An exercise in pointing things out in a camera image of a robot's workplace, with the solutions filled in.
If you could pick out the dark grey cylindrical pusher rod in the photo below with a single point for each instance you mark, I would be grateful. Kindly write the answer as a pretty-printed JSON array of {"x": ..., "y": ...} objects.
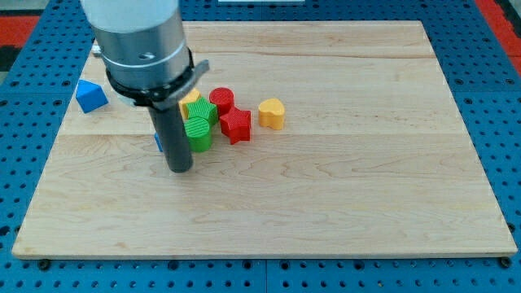
[{"x": 171, "y": 132}]

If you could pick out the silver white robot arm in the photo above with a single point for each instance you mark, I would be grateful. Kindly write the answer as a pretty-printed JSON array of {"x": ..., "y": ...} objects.
[{"x": 148, "y": 62}]

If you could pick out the blue block behind rod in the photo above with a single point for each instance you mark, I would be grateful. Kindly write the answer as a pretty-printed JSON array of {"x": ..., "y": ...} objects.
[{"x": 158, "y": 142}]

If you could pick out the green cylinder block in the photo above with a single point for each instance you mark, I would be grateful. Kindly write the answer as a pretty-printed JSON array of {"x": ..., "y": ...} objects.
[{"x": 199, "y": 135}]

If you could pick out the green star block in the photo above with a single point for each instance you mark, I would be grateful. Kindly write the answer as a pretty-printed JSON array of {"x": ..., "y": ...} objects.
[{"x": 202, "y": 108}]

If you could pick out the yellow block behind rod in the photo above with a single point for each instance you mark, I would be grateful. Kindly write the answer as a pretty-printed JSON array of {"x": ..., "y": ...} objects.
[{"x": 193, "y": 96}]

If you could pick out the red cylinder block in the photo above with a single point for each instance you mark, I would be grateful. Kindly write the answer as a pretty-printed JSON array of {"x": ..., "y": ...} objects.
[{"x": 223, "y": 98}]

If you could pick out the red star block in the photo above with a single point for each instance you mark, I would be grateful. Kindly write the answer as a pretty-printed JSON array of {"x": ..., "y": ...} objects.
[{"x": 236, "y": 125}]

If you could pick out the blue triangular block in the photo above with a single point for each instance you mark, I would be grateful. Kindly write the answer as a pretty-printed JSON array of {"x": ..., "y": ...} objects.
[{"x": 90, "y": 96}]

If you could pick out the yellow heart block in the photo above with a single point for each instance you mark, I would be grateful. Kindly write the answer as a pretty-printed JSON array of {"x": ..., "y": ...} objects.
[{"x": 271, "y": 114}]

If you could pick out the wooden board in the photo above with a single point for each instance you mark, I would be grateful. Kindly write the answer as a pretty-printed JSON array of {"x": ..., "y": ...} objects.
[{"x": 374, "y": 160}]

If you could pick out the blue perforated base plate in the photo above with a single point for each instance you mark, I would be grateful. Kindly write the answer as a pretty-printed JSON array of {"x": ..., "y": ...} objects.
[{"x": 46, "y": 66}]

